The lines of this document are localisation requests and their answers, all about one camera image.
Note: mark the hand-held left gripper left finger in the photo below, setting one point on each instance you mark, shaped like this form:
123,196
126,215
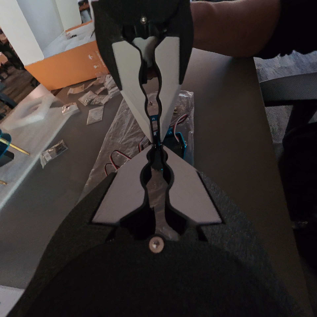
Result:
118,198

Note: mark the person's right forearm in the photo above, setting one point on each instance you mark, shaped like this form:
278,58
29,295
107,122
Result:
235,27

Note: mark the small clear parts bag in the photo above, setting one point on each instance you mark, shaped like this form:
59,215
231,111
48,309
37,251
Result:
70,109

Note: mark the white foam frame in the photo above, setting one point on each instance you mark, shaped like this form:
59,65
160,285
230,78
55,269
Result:
14,121

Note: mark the pile of small screw bags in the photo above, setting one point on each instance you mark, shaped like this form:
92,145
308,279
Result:
91,99

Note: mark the clear plastic bag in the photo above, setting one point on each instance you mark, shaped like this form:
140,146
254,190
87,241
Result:
123,128

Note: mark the blue toy robot arm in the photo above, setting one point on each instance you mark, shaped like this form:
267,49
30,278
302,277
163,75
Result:
5,146

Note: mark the black office chair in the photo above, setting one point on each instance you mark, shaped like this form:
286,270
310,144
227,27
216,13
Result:
284,91

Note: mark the small bag of black parts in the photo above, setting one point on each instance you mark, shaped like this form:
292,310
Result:
53,152

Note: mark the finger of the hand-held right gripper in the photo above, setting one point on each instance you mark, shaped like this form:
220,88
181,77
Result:
128,74
170,69

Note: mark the white foam sheet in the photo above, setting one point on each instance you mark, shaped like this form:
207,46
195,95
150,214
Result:
24,161

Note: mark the grey desk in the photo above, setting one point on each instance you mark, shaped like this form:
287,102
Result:
235,148

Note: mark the orange cardboard box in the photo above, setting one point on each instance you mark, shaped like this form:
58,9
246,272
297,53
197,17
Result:
69,64

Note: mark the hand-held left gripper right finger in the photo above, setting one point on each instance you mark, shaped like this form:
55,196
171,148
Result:
193,198

